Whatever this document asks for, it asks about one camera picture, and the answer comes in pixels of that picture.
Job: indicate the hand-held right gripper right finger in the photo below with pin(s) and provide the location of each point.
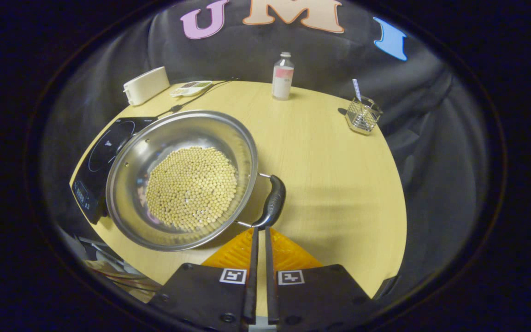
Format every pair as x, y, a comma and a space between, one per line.
269, 276

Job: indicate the black induction cooktop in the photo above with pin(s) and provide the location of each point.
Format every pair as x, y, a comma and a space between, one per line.
90, 184

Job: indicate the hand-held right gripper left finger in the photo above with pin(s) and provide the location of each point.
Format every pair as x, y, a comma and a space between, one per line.
250, 276

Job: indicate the pile of yellow soybeans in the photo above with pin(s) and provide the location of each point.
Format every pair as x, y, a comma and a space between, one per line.
191, 189

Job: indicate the white toaster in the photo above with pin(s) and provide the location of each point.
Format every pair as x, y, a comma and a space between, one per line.
148, 85

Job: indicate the white divided bean dish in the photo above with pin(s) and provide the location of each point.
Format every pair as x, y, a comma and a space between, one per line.
191, 88

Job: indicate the clear bottle with pink label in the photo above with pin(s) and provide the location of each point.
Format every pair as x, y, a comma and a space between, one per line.
282, 78

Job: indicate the stainless steel pot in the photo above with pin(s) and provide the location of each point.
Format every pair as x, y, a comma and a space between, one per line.
228, 138

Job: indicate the striped straw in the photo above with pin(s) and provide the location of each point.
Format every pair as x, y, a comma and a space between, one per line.
356, 88

